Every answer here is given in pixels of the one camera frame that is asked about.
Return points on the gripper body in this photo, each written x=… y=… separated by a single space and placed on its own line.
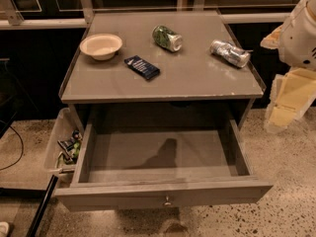
x=298 y=41

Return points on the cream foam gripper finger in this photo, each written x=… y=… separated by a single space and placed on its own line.
x=291 y=96

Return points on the grey top drawer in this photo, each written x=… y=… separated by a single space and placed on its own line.
x=157 y=155

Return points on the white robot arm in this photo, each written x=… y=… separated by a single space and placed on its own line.
x=297 y=39

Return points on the silver crushed can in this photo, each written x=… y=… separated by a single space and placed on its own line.
x=230 y=52

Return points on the green soda can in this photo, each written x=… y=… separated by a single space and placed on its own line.
x=167 y=38

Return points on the dark blue snack packet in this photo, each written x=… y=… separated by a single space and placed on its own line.
x=142 y=67

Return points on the white paper bowl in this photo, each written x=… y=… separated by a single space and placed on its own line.
x=101 y=46

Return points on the black bar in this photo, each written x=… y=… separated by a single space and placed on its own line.
x=42 y=207

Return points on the white shoe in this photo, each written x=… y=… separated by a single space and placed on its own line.
x=4 y=229

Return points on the metal railing frame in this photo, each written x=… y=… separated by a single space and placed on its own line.
x=62 y=14

